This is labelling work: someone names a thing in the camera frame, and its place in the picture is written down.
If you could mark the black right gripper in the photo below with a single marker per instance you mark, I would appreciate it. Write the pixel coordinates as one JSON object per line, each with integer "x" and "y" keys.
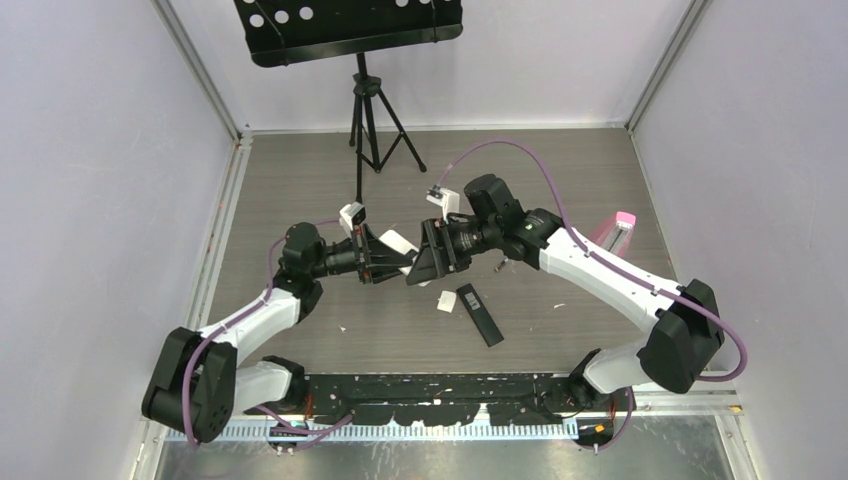
{"x": 436, "y": 234}

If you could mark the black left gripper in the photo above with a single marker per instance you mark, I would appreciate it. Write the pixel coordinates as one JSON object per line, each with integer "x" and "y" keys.
{"x": 379, "y": 260}

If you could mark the white remote control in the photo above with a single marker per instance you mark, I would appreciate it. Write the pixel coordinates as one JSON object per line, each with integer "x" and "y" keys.
{"x": 406, "y": 251}

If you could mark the white battery cover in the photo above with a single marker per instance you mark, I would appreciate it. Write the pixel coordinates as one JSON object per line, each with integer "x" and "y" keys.
{"x": 447, "y": 301}

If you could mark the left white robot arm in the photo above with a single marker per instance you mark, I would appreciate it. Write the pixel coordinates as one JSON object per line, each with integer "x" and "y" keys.
{"x": 200, "y": 379}

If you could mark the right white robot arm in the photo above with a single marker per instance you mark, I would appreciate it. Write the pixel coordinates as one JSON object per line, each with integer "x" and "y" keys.
{"x": 679, "y": 323}

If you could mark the black remote control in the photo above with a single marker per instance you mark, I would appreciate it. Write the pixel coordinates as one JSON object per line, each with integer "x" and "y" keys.
{"x": 480, "y": 315}

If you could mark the pink metronome box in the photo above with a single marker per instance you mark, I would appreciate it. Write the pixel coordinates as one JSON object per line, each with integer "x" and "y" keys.
{"x": 615, "y": 233}

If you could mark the black music stand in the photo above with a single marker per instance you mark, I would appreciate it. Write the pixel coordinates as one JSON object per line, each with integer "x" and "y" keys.
{"x": 282, "y": 33}

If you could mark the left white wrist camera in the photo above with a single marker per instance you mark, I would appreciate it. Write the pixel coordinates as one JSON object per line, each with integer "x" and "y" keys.
{"x": 351, "y": 215}

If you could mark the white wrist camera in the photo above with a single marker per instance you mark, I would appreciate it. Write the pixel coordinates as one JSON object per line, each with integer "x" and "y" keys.
{"x": 447, "y": 200}
{"x": 351, "y": 215}

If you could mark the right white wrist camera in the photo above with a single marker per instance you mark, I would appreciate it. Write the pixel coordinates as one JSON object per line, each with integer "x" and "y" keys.
{"x": 447, "y": 200}

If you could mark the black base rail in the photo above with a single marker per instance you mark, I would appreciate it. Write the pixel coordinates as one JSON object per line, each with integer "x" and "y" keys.
{"x": 504, "y": 401}

